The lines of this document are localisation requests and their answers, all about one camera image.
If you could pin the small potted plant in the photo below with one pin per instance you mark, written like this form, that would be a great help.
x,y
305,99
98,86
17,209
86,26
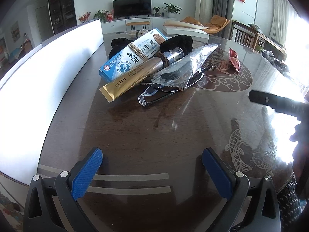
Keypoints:
x,y
156,11

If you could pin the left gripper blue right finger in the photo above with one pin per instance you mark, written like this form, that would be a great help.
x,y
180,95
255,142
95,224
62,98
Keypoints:
x,y
252,203

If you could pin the red flower vase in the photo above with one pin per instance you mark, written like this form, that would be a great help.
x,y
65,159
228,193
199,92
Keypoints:
x,y
84,18

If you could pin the black television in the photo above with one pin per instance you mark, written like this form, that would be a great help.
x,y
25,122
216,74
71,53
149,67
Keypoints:
x,y
129,8

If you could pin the dark display cabinet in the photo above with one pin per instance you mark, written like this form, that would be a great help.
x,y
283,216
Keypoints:
x,y
62,15

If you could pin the white tv cabinet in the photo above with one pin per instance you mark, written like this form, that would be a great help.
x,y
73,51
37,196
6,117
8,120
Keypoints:
x,y
124,25

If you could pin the black velvet pouch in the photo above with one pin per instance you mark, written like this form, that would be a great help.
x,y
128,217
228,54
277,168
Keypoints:
x,y
118,45
183,42

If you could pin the red snack packet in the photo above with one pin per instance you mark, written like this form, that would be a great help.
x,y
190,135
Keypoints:
x,y
233,57

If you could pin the person's right hand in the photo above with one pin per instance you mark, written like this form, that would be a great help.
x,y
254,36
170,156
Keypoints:
x,y
301,150

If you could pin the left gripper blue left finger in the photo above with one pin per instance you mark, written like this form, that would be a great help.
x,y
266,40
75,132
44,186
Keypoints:
x,y
40,213

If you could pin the wooden stool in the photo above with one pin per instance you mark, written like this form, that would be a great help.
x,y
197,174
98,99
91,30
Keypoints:
x,y
137,25

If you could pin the clear plastic bag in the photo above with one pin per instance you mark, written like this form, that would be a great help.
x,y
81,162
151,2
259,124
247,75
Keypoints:
x,y
185,72

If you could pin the white flat carton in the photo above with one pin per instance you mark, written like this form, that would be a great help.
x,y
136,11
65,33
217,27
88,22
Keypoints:
x,y
174,27

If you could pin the orange lounge chair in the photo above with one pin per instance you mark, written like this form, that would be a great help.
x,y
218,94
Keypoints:
x,y
216,24

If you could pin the white storage box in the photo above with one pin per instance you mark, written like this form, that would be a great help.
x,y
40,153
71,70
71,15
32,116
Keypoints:
x,y
32,90

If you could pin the green potted plant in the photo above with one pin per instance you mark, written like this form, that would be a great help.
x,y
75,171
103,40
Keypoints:
x,y
102,15
171,10

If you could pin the wooden dining chair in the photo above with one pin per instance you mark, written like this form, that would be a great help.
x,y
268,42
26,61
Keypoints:
x,y
243,34

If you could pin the blue white medicine box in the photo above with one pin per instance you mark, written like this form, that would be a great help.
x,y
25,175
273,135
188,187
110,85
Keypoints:
x,y
135,53

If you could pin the green potted plant right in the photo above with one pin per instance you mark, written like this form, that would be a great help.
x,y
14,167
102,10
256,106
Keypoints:
x,y
171,10

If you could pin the gold cosmetic tube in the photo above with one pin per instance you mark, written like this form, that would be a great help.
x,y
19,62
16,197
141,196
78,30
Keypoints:
x,y
129,79

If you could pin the green potted plant left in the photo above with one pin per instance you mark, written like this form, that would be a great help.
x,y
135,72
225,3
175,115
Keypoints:
x,y
102,15

